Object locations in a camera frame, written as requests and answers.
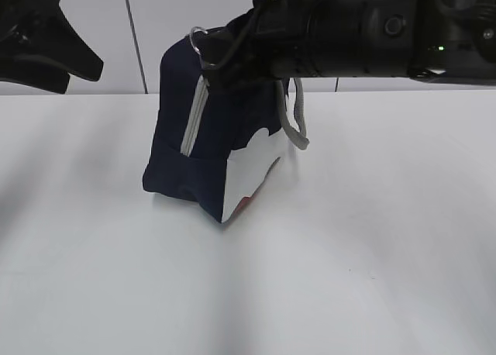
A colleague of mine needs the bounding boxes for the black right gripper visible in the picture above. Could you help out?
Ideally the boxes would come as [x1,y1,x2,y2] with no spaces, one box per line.
[199,0,314,91]

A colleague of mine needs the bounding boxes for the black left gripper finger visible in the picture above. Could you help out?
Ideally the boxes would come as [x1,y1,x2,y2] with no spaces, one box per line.
[1,53,71,94]
[1,0,104,82]

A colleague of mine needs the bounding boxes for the navy blue lunch bag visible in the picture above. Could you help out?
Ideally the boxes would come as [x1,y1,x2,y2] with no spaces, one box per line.
[142,16,309,223]

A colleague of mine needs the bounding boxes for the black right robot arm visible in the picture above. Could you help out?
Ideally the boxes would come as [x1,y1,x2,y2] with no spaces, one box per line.
[190,0,495,90]

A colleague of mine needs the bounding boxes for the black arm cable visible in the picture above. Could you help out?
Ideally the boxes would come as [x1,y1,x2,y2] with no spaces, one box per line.
[215,0,303,67]

